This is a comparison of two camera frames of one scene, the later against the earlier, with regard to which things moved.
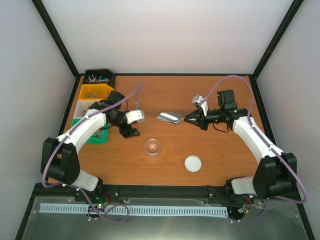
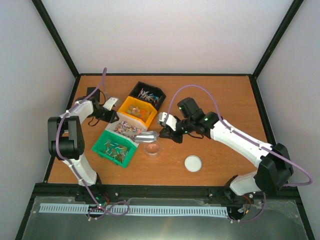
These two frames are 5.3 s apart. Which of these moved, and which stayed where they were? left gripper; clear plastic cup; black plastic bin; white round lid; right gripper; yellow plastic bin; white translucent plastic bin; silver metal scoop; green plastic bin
Moved: silver metal scoop; white translucent plastic bin; green plastic bin; right gripper; yellow plastic bin; black plastic bin; left gripper
Stayed: clear plastic cup; white round lid
